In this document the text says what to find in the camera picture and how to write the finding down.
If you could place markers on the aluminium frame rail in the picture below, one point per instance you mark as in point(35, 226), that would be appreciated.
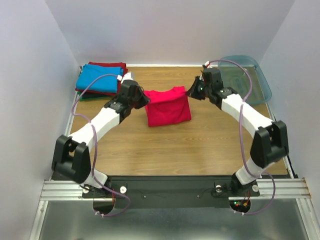
point(56, 190)

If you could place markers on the pink red t shirt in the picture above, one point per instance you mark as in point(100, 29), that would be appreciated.
point(167, 107)

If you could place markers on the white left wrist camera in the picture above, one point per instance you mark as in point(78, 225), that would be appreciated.
point(128, 76)

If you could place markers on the folded green t shirt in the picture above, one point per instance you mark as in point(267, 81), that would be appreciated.
point(79, 96)

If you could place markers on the folded dark red t shirt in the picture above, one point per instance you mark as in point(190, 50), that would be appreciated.
point(107, 85)

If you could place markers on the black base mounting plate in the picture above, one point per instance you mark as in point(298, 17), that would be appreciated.
point(164, 192)

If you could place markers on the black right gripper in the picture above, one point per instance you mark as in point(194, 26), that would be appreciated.
point(197, 88)

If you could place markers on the folded black t shirt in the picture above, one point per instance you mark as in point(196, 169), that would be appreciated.
point(91, 95)

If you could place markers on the translucent blue plastic bin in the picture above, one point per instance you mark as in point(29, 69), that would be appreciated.
point(244, 75)

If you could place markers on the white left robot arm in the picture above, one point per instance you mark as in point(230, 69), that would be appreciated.
point(75, 155)

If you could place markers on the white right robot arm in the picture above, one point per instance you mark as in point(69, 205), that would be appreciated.
point(269, 138)

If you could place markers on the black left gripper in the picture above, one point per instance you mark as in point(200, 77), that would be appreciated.
point(144, 99)

